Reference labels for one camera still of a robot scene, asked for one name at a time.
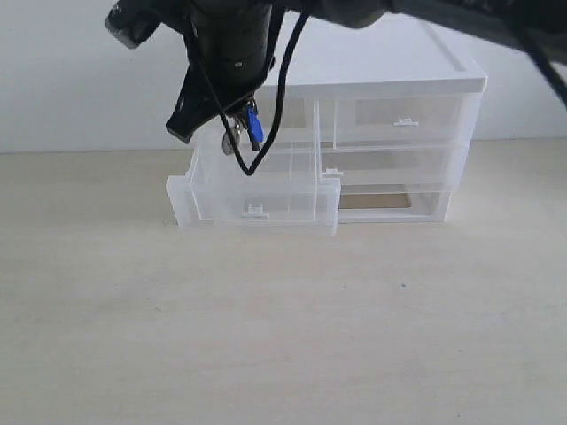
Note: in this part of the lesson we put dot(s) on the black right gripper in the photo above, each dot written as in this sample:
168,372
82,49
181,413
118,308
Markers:
229,57

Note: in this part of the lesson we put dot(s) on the key bunch with blue tag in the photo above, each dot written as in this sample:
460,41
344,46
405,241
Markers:
234,131

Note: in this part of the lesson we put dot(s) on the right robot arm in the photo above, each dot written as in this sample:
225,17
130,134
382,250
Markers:
537,28

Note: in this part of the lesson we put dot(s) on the clear wide middle drawer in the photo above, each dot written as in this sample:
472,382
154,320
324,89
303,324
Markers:
423,169

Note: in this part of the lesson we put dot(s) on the white plastic drawer cabinet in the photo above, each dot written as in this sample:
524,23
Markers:
396,57

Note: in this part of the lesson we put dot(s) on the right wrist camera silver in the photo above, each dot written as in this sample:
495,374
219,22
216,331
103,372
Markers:
133,22

